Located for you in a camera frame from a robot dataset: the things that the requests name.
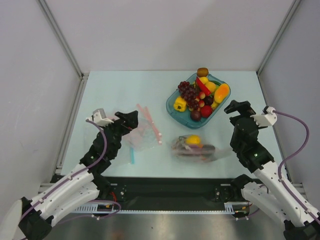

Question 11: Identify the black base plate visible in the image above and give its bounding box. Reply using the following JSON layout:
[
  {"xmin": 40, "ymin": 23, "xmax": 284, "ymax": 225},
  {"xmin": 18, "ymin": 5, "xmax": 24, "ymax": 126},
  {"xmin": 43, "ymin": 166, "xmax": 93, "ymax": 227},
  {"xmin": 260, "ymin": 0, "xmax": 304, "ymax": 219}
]
[{"xmin": 97, "ymin": 176, "xmax": 252, "ymax": 212}]

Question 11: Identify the red chili pepper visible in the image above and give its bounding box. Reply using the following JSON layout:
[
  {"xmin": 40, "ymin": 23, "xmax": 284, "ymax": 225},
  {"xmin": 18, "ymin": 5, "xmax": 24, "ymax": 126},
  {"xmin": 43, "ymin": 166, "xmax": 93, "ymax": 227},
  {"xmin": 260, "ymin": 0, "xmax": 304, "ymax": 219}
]
[{"xmin": 195, "ymin": 77, "xmax": 211, "ymax": 96}]

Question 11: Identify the brown kiwi fruit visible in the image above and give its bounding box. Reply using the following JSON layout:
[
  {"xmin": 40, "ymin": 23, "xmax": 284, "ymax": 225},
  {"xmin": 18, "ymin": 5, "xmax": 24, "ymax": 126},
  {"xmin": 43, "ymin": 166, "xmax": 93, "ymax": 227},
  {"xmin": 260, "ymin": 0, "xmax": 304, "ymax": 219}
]
[{"xmin": 196, "ymin": 67, "xmax": 209, "ymax": 78}]

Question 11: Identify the pink dotted zip bag stack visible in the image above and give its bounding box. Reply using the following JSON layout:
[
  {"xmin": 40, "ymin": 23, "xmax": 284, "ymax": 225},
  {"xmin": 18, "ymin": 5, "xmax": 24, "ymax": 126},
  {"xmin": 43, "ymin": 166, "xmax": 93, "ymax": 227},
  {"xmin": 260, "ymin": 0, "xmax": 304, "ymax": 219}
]
[{"xmin": 109, "ymin": 104, "xmax": 162, "ymax": 151}]

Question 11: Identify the aluminium frame post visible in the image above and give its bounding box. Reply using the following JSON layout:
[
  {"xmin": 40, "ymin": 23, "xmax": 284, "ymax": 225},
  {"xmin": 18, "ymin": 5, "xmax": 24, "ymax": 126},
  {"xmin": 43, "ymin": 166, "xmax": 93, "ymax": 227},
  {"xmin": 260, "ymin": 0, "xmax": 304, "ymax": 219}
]
[
  {"xmin": 36, "ymin": 0, "xmax": 84, "ymax": 79},
  {"xmin": 256, "ymin": 0, "xmax": 303, "ymax": 78}
]

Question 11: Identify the yellow lemon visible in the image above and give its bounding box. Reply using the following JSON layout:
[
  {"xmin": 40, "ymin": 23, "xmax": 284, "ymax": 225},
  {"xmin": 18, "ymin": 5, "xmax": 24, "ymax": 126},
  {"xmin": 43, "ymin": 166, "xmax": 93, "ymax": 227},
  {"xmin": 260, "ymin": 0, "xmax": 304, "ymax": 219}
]
[
  {"xmin": 199, "ymin": 76, "xmax": 217, "ymax": 93},
  {"xmin": 185, "ymin": 135, "xmax": 202, "ymax": 145}
]

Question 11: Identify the clear zip bag pink zipper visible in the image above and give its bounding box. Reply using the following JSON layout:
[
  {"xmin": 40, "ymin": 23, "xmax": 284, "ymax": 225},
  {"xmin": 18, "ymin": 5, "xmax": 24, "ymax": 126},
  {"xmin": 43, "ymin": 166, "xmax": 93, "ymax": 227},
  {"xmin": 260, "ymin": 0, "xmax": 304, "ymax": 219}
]
[{"xmin": 170, "ymin": 134, "xmax": 232, "ymax": 163}]

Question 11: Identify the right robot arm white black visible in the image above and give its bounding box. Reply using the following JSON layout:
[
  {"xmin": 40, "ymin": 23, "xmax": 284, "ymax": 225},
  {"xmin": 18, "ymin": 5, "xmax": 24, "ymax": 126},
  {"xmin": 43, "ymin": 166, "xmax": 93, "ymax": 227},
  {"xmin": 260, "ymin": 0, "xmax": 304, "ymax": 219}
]
[{"xmin": 224, "ymin": 100, "xmax": 320, "ymax": 240}]

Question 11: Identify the left aluminium frame post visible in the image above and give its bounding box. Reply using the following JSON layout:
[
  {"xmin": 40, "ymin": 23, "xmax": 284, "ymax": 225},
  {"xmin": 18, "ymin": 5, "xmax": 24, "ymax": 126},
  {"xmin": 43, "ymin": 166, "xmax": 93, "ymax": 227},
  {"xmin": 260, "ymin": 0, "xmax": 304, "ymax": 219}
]
[{"xmin": 36, "ymin": 0, "xmax": 84, "ymax": 79}]

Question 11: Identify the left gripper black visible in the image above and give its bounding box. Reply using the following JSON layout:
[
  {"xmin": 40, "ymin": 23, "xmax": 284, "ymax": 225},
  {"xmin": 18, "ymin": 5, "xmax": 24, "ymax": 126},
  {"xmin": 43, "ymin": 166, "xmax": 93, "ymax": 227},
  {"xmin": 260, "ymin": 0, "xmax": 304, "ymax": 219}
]
[{"xmin": 99, "ymin": 110, "xmax": 138, "ymax": 158}]

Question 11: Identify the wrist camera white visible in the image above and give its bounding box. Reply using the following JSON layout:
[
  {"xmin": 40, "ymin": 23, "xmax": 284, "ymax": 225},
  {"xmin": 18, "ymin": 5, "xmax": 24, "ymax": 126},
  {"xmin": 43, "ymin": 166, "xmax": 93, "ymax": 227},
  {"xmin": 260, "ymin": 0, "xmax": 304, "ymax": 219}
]
[
  {"xmin": 86, "ymin": 108, "xmax": 114, "ymax": 127},
  {"xmin": 250, "ymin": 106, "xmax": 278, "ymax": 128}
]

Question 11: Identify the dark red grape bunch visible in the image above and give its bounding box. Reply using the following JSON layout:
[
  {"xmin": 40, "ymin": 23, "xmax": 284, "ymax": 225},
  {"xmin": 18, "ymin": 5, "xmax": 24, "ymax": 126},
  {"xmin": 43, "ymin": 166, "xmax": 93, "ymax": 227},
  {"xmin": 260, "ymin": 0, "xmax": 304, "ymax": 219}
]
[{"xmin": 177, "ymin": 81, "xmax": 199, "ymax": 111}]

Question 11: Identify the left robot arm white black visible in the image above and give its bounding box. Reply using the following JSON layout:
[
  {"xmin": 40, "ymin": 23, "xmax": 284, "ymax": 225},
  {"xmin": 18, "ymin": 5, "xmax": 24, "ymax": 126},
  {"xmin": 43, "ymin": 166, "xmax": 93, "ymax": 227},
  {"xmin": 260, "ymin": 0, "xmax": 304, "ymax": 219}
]
[{"xmin": 18, "ymin": 108, "xmax": 139, "ymax": 240}]

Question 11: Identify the right aluminium frame post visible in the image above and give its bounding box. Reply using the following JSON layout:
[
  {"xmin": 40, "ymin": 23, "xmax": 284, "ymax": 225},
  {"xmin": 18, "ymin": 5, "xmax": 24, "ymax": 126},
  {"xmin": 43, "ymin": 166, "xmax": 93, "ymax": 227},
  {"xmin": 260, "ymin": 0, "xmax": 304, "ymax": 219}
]
[{"xmin": 256, "ymin": 0, "xmax": 303, "ymax": 78}]

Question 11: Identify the blue zipper bag strip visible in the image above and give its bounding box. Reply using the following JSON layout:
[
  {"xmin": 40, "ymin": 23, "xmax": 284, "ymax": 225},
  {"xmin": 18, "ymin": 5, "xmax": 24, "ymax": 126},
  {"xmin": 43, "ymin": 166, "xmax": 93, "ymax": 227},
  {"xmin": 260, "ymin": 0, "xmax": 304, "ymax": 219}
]
[{"xmin": 129, "ymin": 147, "xmax": 135, "ymax": 165}]

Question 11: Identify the red apple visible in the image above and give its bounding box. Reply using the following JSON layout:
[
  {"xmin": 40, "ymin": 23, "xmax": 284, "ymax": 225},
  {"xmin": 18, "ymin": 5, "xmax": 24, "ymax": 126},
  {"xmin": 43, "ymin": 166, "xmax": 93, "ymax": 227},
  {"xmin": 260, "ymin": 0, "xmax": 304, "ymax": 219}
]
[{"xmin": 200, "ymin": 105, "xmax": 213, "ymax": 118}]

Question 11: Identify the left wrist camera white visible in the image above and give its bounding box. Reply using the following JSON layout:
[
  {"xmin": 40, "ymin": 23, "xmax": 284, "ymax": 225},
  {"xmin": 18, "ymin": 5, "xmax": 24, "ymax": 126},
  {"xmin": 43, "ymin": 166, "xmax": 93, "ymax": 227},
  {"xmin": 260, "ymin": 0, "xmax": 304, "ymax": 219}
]
[{"xmin": 86, "ymin": 108, "xmax": 114, "ymax": 127}]

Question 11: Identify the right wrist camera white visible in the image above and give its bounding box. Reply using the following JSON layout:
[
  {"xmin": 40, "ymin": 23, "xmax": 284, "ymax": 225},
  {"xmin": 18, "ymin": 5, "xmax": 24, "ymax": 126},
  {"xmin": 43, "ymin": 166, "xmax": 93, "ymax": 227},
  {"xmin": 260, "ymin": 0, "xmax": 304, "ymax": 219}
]
[{"xmin": 250, "ymin": 106, "xmax": 278, "ymax": 128}]

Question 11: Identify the aluminium front rail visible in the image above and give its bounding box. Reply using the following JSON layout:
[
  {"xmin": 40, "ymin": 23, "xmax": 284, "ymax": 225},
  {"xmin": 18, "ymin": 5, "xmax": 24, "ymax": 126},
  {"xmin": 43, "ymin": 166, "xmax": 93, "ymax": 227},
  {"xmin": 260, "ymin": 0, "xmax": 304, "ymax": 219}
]
[{"xmin": 292, "ymin": 183, "xmax": 309, "ymax": 201}]

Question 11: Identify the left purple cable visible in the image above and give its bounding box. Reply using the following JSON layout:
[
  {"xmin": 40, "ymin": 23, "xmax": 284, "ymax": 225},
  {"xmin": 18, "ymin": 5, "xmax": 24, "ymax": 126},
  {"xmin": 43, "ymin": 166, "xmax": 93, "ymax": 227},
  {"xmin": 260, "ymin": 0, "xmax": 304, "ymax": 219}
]
[{"xmin": 18, "ymin": 119, "xmax": 122, "ymax": 240}]

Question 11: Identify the orange mango piece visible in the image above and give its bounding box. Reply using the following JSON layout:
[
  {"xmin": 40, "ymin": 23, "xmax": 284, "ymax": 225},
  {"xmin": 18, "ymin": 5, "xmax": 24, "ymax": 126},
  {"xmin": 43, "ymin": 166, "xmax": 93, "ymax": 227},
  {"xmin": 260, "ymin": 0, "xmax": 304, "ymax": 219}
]
[{"xmin": 213, "ymin": 83, "xmax": 230, "ymax": 104}]

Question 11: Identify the dark purple plum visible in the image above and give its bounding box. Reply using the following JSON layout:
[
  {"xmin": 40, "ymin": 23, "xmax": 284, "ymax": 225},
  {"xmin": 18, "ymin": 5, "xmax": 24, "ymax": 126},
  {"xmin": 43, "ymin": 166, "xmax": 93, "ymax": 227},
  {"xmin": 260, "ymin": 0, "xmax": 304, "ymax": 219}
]
[{"xmin": 190, "ymin": 110, "xmax": 202, "ymax": 122}]

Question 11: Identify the white slotted cable duct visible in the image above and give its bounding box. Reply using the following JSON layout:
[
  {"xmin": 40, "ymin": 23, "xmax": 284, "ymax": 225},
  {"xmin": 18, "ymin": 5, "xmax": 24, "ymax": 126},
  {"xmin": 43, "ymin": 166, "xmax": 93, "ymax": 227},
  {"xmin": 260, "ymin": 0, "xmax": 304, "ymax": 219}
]
[{"xmin": 72, "ymin": 201, "xmax": 255, "ymax": 215}]

